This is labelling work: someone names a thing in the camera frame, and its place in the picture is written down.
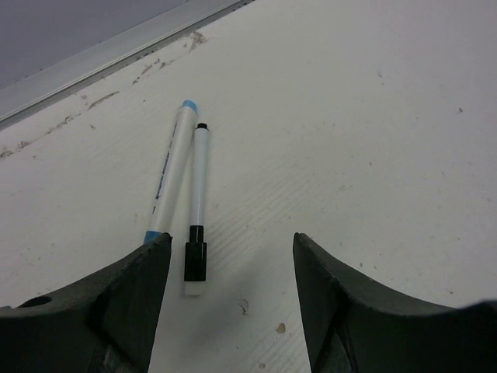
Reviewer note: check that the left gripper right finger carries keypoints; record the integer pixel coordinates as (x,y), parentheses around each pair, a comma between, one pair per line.
(353,323)

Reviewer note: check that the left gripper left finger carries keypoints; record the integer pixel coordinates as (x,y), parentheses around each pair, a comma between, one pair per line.
(105,322)

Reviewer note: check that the aluminium right side rail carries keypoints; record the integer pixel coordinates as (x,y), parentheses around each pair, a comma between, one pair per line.
(103,57)

